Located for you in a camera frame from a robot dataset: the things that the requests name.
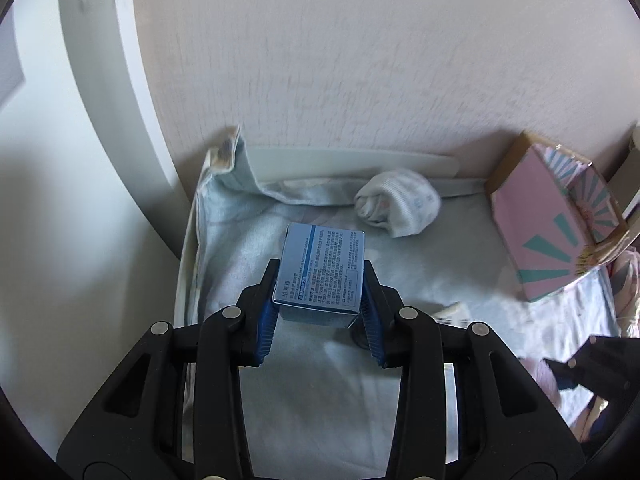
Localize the blue white medicine box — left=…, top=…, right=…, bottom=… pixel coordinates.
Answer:
left=272, top=223, right=364, bottom=328

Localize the white patterned sock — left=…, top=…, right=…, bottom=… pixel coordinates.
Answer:
left=355, top=169, right=442, bottom=238

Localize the pink fuzzy sock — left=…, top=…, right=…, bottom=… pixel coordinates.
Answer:
left=520, top=358, right=562, bottom=408

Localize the pink bedding pile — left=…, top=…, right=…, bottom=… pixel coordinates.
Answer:
left=610, top=246, right=640, bottom=338

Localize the small floral white box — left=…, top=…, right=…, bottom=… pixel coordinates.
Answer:
left=433, top=301, right=472, bottom=330

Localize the cardboard box with pink lining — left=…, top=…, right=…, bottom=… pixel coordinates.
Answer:
left=485, top=131, right=630, bottom=302

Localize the light blue floral bedsheet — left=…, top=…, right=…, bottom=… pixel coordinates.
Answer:
left=177, top=128, right=620, bottom=479

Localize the white bed guard rail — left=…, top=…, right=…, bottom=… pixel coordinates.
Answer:
left=246, top=146, right=485, bottom=197

